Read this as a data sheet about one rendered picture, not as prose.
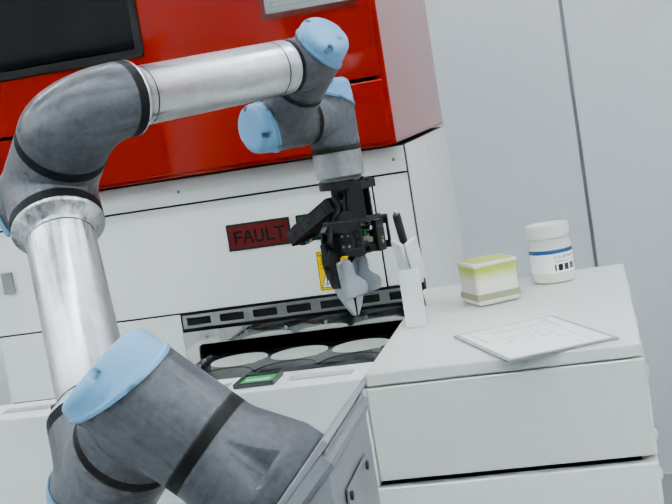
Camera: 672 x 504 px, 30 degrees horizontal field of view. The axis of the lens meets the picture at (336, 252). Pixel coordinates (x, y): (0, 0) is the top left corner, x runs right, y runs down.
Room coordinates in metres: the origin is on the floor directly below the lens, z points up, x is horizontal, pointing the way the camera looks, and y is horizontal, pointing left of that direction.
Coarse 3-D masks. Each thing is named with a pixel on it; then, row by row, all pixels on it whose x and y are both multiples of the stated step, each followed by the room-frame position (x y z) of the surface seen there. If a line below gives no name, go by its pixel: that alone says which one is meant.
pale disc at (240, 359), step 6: (240, 354) 2.18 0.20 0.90; (246, 354) 2.17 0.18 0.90; (252, 354) 2.16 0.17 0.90; (258, 354) 2.15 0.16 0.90; (264, 354) 2.14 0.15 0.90; (216, 360) 2.16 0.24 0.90; (222, 360) 2.15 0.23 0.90; (228, 360) 2.14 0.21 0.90; (234, 360) 2.13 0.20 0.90; (240, 360) 2.12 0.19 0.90; (246, 360) 2.12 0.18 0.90; (252, 360) 2.11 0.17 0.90; (216, 366) 2.11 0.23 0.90; (222, 366) 2.10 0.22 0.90; (228, 366) 2.09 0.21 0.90
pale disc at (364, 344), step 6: (348, 342) 2.13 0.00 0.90; (354, 342) 2.12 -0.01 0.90; (360, 342) 2.11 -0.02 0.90; (366, 342) 2.10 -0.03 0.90; (372, 342) 2.10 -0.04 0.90; (378, 342) 2.09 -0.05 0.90; (384, 342) 2.08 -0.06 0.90; (336, 348) 2.09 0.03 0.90; (342, 348) 2.09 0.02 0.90; (348, 348) 2.08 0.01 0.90; (354, 348) 2.07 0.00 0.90; (360, 348) 2.06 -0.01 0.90; (366, 348) 2.05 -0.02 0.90; (372, 348) 2.04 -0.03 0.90
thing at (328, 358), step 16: (384, 336) 2.13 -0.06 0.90; (240, 352) 2.20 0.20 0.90; (272, 352) 2.15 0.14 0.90; (336, 352) 2.06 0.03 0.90; (352, 352) 2.04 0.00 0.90; (368, 352) 2.02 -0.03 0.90; (208, 368) 2.10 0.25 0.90; (224, 368) 2.08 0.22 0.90; (240, 368) 2.06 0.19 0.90; (256, 368) 2.03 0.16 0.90; (272, 368) 2.02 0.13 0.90; (288, 368) 2.00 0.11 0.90; (304, 368) 1.97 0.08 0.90
